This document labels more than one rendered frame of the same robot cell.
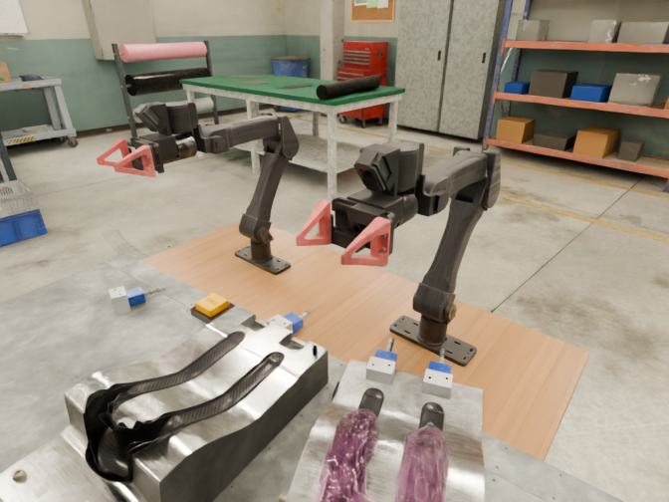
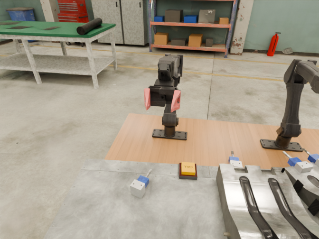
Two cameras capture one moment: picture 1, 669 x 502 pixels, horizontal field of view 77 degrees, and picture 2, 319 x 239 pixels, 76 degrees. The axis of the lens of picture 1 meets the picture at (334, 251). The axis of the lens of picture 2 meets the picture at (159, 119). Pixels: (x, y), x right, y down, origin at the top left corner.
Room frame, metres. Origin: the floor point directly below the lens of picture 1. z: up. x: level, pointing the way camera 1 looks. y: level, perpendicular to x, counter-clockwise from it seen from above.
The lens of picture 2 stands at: (0.40, 0.76, 1.52)
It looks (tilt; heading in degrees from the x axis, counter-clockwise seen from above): 33 degrees down; 329
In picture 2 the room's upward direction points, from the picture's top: straight up
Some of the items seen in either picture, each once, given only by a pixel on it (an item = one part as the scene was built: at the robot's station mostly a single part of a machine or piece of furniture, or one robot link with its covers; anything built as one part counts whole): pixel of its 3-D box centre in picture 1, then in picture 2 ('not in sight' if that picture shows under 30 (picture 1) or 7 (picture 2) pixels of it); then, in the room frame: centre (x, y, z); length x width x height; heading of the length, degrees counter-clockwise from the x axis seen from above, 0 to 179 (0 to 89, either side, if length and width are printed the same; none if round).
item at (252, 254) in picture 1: (261, 249); (169, 129); (1.16, 0.23, 0.84); 0.20 x 0.07 x 0.08; 50
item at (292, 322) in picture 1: (294, 321); (233, 160); (0.81, 0.10, 0.83); 0.13 x 0.05 x 0.05; 139
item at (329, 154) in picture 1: (285, 121); (47, 49); (4.88, 0.56, 0.51); 2.40 x 1.13 x 1.02; 49
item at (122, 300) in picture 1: (139, 295); (143, 180); (0.93, 0.52, 0.83); 0.13 x 0.05 x 0.05; 123
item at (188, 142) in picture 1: (180, 144); not in sight; (1.00, 0.37, 1.21); 0.07 x 0.06 x 0.07; 140
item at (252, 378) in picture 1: (190, 385); (277, 214); (0.52, 0.25, 0.92); 0.35 x 0.16 x 0.09; 144
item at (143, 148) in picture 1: (132, 161); (168, 102); (0.88, 0.43, 1.20); 0.09 x 0.07 x 0.07; 140
